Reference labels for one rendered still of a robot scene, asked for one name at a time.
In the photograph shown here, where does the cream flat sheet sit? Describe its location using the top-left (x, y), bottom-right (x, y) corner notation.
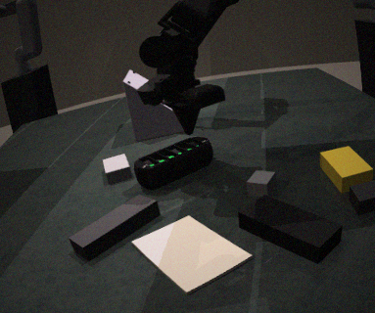
top-left (132, 216), bottom-right (252, 294)

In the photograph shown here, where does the yellow rectangular block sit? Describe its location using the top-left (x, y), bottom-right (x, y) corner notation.
top-left (319, 146), bottom-right (373, 193)

